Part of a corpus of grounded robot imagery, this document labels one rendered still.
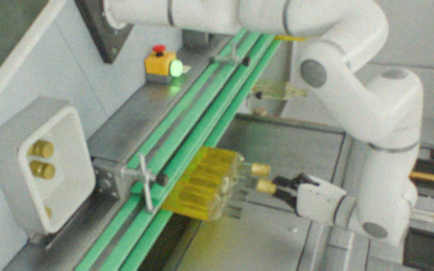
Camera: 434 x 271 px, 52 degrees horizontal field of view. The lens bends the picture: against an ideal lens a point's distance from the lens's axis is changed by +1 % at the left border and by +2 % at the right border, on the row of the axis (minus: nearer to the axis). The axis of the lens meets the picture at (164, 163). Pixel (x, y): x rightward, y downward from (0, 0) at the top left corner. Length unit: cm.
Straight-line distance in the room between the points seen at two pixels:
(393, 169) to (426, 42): 629
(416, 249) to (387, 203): 42
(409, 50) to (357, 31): 638
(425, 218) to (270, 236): 43
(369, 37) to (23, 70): 63
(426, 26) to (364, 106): 632
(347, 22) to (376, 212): 35
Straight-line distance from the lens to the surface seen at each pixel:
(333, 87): 77
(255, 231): 121
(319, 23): 85
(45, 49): 96
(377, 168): 90
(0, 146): 83
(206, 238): 119
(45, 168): 91
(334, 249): 119
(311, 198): 108
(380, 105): 77
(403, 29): 708
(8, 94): 89
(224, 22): 97
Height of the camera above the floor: 138
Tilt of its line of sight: 24 degrees down
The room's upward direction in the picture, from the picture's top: 102 degrees clockwise
